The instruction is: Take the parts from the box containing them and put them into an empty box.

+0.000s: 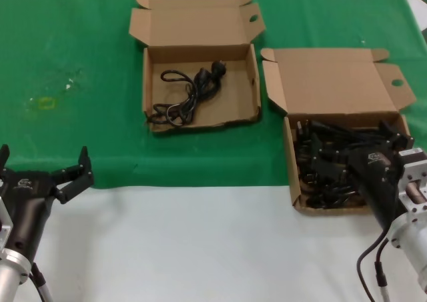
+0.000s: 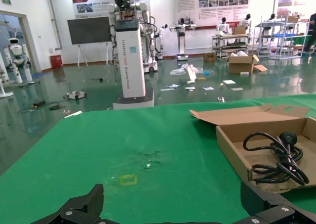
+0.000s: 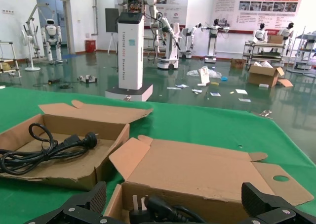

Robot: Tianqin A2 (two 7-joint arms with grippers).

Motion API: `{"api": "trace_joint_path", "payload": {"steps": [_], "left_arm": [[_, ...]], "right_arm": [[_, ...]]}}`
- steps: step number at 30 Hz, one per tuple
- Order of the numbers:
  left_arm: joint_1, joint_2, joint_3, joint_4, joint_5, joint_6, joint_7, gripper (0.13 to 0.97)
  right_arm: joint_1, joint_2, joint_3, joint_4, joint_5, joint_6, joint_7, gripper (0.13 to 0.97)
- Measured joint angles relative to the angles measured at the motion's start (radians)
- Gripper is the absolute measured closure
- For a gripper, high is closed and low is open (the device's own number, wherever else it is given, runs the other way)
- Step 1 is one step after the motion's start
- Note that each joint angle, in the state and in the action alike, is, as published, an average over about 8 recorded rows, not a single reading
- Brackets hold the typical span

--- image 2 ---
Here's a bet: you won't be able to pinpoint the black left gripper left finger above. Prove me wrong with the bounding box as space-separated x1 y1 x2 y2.
32 183 105 224

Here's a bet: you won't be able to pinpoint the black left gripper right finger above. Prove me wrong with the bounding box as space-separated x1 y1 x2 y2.
240 180 316 224

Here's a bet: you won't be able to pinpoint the black power cable with plugs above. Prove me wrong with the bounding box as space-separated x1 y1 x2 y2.
243 132 310 186

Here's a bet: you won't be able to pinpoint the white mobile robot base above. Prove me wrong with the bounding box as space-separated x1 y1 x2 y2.
143 60 159 74

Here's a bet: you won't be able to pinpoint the cardboard box with torn rim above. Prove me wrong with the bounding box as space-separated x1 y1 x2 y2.
189 104 316 194

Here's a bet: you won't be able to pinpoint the large open cardboard box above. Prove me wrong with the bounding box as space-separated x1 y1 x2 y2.
227 51 269 75

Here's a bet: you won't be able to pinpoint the small brown cardboard box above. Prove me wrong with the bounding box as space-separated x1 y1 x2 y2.
203 52 216 63

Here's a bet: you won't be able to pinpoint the cardboard box on rack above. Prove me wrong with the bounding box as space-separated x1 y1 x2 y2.
231 26 247 35

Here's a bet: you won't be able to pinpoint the green table cloth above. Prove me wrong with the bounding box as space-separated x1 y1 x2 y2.
0 93 316 224

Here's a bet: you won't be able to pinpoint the white floor stand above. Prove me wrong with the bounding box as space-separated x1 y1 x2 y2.
0 50 14 98

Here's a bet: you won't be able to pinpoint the red bin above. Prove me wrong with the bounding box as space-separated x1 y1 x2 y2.
50 55 63 69

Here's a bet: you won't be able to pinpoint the blue white booklets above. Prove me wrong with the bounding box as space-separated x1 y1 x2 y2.
160 84 181 92

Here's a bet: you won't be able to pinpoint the white tower robot with arms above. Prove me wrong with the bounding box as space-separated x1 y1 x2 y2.
108 0 158 110

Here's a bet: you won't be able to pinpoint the white red carton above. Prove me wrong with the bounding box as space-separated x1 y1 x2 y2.
185 65 198 85

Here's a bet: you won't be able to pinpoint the white humanoid robot by doorway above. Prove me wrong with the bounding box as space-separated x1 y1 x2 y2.
3 38 34 85

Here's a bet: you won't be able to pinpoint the clear plastic bag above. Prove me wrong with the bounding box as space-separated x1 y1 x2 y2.
169 63 204 77

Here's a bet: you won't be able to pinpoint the metal work table rack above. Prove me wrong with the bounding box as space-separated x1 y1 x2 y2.
212 26 250 59

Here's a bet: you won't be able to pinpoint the metal shelf unit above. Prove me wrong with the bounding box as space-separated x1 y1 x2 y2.
254 13 313 61

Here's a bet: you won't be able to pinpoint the black screen on stand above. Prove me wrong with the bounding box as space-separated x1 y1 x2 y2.
67 16 113 68

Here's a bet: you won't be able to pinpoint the person in dark clothes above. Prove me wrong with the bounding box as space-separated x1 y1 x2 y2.
303 10 316 57

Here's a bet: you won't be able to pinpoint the white robot on wheeled base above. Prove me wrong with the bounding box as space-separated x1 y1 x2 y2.
158 23 171 61

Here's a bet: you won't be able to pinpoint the white humanoid robot black head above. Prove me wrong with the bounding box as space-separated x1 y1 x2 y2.
216 16 229 33
238 13 253 28

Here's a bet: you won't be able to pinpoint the humanoid robot with outstretched arms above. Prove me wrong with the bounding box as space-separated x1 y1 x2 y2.
170 17 197 61

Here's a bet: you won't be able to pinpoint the glass doorway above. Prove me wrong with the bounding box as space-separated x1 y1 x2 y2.
0 10 41 73

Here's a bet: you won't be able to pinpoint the red white poster with robots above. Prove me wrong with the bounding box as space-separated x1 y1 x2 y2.
72 0 150 20

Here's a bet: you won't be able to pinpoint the display board with photos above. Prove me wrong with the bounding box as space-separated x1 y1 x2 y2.
276 0 316 17

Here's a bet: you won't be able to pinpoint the black cable and device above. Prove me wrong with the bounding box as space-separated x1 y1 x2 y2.
17 99 66 114

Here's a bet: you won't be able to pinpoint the grey wall pipe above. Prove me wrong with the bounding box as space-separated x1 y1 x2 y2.
46 0 63 50

